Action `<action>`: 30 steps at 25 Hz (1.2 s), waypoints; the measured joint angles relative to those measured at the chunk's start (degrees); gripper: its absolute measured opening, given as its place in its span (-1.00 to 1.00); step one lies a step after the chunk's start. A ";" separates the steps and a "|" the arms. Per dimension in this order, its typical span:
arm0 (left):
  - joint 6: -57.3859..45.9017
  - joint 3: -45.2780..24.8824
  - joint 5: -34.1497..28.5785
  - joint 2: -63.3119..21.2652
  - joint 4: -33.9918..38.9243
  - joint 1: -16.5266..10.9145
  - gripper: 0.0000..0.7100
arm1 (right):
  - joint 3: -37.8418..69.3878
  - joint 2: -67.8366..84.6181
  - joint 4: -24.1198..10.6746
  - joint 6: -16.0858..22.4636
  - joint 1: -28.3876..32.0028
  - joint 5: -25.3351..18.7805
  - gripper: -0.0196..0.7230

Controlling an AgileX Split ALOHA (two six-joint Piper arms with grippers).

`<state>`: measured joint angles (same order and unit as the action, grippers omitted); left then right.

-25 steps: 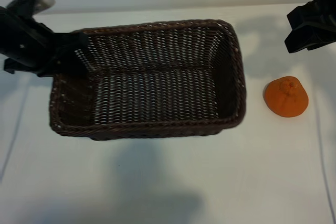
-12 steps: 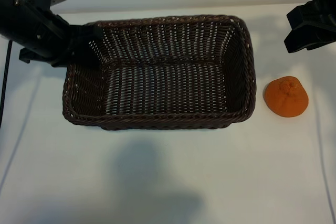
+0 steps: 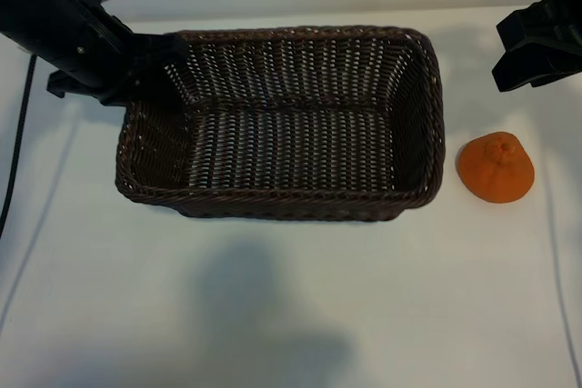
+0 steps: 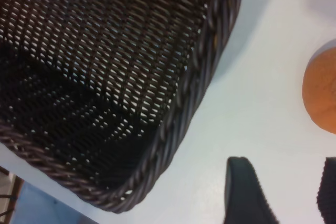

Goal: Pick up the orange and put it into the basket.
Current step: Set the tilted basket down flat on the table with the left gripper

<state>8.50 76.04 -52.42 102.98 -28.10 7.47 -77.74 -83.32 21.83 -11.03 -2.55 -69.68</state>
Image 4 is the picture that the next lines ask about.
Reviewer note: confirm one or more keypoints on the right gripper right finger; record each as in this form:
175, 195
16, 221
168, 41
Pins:
329, 195

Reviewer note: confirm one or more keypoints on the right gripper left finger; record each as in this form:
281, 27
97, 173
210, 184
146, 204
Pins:
244, 197

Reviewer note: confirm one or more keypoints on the orange fruit with knob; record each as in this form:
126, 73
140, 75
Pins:
323, 90

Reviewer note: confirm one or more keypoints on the dark brown wicker basket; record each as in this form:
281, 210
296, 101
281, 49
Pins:
105, 77

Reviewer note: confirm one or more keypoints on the brown wooden frame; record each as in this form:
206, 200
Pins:
15, 197

